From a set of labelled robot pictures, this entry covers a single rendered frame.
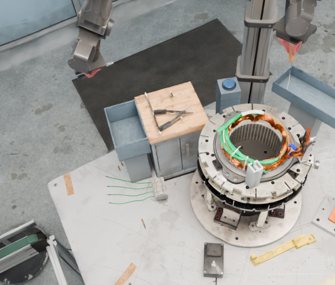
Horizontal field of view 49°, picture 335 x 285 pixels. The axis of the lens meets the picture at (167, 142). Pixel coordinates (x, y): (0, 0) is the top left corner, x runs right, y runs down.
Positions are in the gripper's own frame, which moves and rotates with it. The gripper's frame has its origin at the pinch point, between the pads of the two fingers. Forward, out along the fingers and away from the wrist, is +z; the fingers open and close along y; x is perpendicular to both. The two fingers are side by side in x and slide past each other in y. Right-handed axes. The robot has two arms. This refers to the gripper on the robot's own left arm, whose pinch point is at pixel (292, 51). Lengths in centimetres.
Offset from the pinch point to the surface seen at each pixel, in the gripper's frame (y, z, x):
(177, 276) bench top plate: 7, 38, -68
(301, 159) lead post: 20.5, 9.4, -24.2
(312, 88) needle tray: 4.9, 20.2, 7.0
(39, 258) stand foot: -77, 104, -110
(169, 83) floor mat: -114, 115, 30
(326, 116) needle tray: 15.5, 17.5, -2.6
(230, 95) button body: -14.3, 17.5, -13.0
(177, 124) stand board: -16.3, 10.4, -35.6
